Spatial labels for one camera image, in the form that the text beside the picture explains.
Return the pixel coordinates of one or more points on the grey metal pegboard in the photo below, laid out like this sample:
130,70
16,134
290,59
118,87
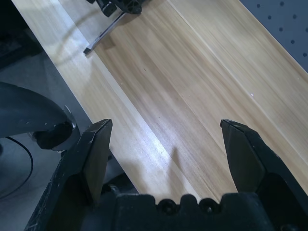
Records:
284,24

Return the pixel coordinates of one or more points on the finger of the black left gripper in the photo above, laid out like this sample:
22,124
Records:
109,9
130,6

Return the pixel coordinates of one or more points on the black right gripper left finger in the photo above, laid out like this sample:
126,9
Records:
72,168

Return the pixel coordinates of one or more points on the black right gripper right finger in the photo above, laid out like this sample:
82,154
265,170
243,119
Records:
260,163

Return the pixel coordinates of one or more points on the orange black screwdriver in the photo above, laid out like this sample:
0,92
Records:
106,32

